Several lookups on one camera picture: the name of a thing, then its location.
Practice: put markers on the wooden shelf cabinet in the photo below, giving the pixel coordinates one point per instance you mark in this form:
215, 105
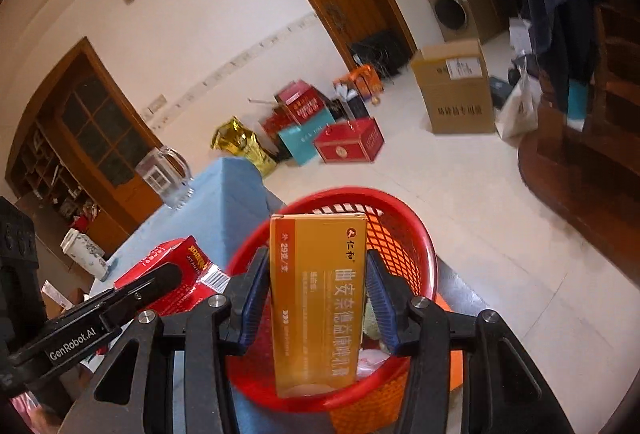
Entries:
45, 174

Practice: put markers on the white shopping bag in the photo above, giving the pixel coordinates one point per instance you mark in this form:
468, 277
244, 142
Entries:
520, 109

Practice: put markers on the red plastic basket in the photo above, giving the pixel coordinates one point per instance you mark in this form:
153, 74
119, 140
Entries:
330, 196

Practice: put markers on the large cardboard box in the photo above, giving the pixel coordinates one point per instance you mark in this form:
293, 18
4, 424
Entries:
455, 99

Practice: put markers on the grey washing machine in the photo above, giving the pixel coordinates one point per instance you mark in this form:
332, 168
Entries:
450, 12

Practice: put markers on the teal garment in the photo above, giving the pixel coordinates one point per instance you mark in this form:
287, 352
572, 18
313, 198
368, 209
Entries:
578, 102

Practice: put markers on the orange gift box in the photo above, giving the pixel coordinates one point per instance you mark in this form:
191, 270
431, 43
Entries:
365, 82

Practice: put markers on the white paper cup with lid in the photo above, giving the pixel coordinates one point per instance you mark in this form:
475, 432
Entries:
87, 256

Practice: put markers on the torn red carton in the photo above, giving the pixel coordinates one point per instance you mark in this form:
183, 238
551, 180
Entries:
200, 284

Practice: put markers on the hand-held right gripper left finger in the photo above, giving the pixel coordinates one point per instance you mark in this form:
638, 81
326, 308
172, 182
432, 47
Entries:
252, 314

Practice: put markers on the orange medicine box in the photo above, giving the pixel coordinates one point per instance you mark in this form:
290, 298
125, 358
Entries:
315, 304

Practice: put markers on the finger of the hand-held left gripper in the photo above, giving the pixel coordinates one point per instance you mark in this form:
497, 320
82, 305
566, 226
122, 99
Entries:
145, 284

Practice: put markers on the gold foil bag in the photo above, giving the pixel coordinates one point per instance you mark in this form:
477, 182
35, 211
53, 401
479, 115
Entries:
240, 144

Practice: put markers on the glass mug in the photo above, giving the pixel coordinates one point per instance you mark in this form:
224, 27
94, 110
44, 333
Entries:
165, 184

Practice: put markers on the wooden door with glass panes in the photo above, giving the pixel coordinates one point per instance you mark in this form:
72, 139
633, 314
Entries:
95, 134

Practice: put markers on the orange wooden stool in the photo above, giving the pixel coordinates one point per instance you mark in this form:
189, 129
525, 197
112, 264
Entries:
365, 416

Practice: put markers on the wooden staircase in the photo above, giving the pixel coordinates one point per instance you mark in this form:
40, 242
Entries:
600, 194

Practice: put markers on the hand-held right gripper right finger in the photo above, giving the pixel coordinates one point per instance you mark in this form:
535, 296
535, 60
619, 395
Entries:
382, 314

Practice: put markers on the dark red box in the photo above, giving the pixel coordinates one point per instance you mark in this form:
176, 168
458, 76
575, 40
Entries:
274, 124

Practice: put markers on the teal box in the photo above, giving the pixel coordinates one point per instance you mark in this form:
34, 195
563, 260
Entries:
300, 147

